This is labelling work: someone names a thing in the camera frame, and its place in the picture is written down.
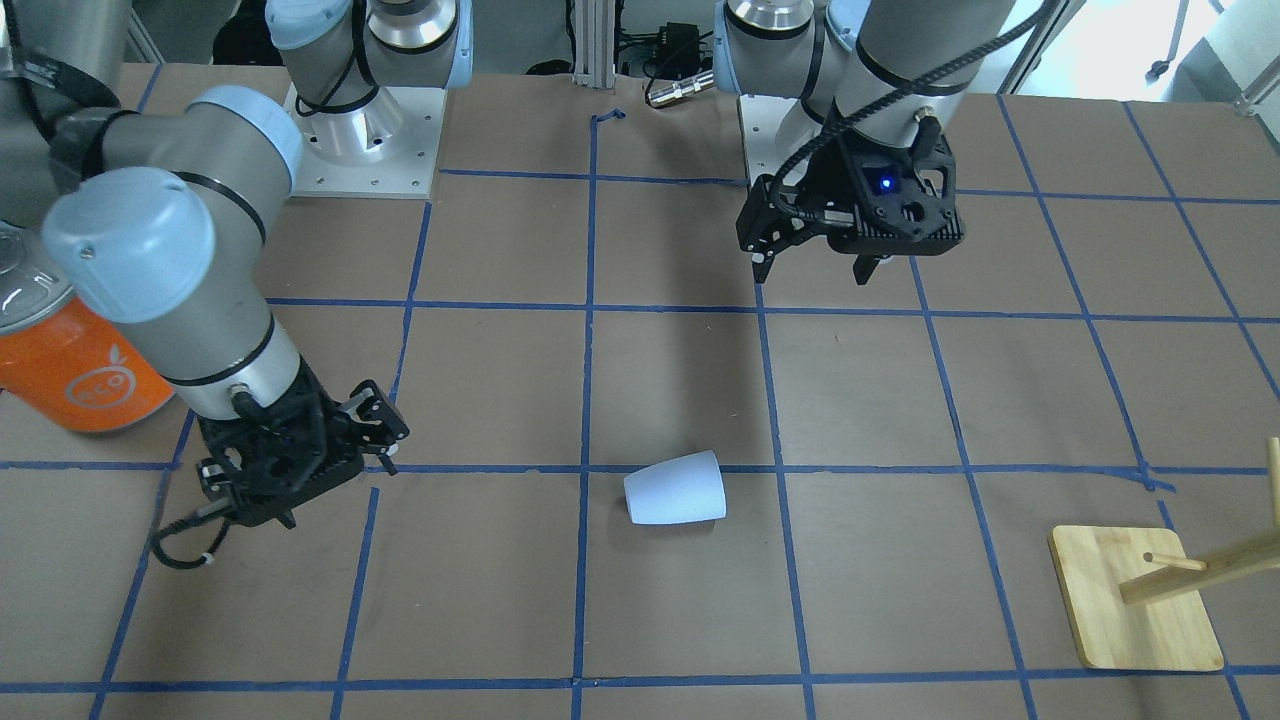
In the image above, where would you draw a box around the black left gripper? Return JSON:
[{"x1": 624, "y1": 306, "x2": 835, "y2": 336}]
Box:
[{"x1": 736, "y1": 126, "x2": 965, "y2": 286}]

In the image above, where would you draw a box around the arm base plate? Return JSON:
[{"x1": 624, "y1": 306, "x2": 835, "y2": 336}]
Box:
[
  {"x1": 739, "y1": 94, "x2": 835, "y2": 187},
  {"x1": 285, "y1": 87, "x2": 448, "y2": 200}
]

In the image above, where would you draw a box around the orange can with silver lid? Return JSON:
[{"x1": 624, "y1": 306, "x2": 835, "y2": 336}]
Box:
[{"x1": 1, "y1": 225, "x2": 174, "y2": 433}]

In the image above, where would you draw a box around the wooden cup rack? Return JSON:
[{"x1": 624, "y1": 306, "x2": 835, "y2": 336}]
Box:
[{"x1": 1048, "y1": 437, "x2": 1280, "y2": 673}]

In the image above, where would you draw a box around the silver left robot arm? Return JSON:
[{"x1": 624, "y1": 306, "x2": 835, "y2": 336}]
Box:
[{"x1": 712, "y1": 1, "x2": 1053, "y2": 284}]

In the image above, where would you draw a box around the light blue plastic cup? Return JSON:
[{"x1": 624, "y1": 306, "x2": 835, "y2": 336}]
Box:
[{"x1": 623, "y1": 450, "x2": 727, "y2": 525}]

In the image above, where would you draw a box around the aluminium frame post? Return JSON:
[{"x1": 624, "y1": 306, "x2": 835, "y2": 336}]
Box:
[{"x1": 566, "y1": 1, "x2": 620, "y2": 91}]

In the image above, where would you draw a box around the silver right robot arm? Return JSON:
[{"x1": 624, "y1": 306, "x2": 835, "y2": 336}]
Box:
[{"x1": 3, "y1": 1, "x2": 474, "y2": 536}]

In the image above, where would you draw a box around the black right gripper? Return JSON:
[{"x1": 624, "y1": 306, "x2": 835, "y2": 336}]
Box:
[{"x1": 195, "y1": 363, "x2": 410, "y2": 528}]

